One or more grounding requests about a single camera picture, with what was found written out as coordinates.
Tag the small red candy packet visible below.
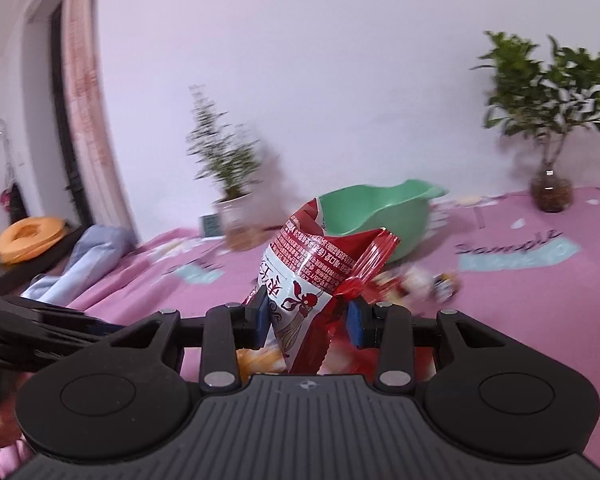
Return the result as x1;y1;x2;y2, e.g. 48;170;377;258
374;264;434;308

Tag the black gold candy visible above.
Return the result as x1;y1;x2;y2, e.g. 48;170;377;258
430;273;462;304

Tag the red white snack bag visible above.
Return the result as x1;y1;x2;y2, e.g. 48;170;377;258
253;198;400;375

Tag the person's left hand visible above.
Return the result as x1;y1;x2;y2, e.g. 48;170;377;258
0;373;32;450

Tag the small teal clock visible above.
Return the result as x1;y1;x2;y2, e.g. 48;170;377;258
200;214;224;238

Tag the light blue folded cloth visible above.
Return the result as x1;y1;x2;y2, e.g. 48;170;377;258
20;224;136;307

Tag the green plastic bowl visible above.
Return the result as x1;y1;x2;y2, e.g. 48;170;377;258
317;179;448;262

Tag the orange round object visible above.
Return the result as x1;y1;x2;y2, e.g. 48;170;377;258
0;217;67;264

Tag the pink patterned curtain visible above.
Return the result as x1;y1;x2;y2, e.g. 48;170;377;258
61;0;133;230

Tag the pink printed tablecloth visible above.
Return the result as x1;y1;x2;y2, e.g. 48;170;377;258
64;185;600;476

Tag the feathery plant in white pot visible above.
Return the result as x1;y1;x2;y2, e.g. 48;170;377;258
186;86;262;252

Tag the leafy plant in glass vase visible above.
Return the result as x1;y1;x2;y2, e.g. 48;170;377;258
474;30;600;214

